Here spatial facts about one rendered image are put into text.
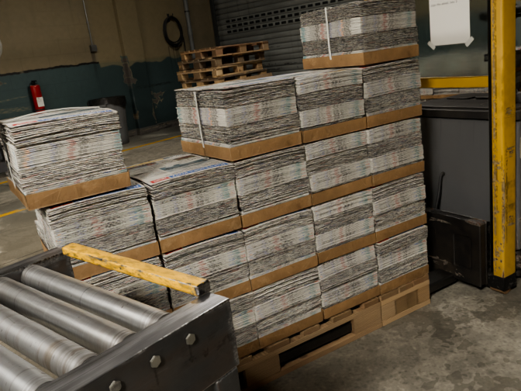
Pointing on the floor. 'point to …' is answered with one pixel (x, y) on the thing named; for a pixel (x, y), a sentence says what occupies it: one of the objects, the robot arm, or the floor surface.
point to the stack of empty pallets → (220, 64)
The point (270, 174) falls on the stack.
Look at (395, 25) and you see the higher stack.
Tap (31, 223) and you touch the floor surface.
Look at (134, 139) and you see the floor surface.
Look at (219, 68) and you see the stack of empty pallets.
